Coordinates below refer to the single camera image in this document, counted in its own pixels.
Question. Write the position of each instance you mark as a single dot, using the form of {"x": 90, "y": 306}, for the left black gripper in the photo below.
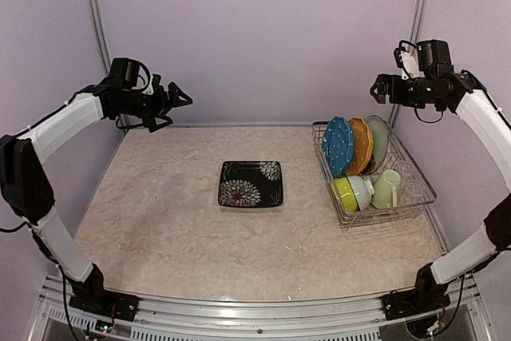
{"x": 163, "y": 105}

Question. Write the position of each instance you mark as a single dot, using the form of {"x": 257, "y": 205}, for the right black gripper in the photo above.
{"x": 383, "y": 81}

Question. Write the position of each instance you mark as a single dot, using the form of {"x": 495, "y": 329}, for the light green floral plate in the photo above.
{"x": 380, "y": 132}

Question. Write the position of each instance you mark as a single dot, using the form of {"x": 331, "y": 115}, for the orange polka dot plate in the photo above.
{"x": 363, "y": 146}

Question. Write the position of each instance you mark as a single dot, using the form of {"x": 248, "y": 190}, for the blue polka dot plate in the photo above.
{"x": 338, "y": 145}

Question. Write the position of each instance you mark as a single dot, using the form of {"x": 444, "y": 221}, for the black square floral plate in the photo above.
{"x": 250, "y": 184}

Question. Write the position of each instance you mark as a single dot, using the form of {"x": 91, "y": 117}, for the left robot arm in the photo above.
{"x": 128, "y": 89}

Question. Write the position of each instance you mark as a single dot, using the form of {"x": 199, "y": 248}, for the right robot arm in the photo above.
{"x": 428, "y": 77}

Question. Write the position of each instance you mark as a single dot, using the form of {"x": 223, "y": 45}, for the clear glass far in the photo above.
{"x": 405, "y": 169}

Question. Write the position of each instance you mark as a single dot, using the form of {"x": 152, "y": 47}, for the clear glass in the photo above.
{"x": 411, "y": 192}
{"x": 405, "y": 169}

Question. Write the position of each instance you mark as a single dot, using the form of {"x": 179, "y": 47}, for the white patterned bowl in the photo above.
{"x": 363, "y": 190}

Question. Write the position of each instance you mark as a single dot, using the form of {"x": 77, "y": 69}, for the pale green mug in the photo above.
{"x": 386, "y": 189}

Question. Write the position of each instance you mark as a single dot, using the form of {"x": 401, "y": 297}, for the yellow-green bowl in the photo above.
{"x": 344, "y": 192}

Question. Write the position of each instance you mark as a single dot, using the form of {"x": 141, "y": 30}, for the clear glass near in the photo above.
{"x": 411, "y": 192}

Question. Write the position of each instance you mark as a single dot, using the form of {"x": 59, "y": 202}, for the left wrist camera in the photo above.
{"x": 153, "y": 86}

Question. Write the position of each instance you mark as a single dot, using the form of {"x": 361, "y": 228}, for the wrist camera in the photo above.
{"x": 153, "y": 86}
{"x": 406, "y": 60}

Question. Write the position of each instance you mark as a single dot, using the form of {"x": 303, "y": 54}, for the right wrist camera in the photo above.
{"x": 406, "y": 60}

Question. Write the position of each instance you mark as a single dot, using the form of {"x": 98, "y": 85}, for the metal wire dish rack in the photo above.
{"x": 396, "y": 152}

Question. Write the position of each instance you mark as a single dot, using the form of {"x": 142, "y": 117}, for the right vertical aluminium post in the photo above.
{"x": 415, "y": 17}

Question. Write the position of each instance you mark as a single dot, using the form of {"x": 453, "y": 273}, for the vertical aluminium post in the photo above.
{"x": 99, "y": 34}
{"x": 415, "y": 17}

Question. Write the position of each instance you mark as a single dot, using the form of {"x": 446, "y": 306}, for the left vertical aluminium post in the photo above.
{"x": 99, "y": 34}

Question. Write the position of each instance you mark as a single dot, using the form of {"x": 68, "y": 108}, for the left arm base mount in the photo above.
{"x": 115, "y": 305}

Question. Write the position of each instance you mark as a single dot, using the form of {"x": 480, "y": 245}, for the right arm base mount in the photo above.
{"x": 401, "y": 304}

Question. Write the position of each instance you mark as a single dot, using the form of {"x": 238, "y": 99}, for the aluminium front frame rail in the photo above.
{"x": 159, "y": 318}

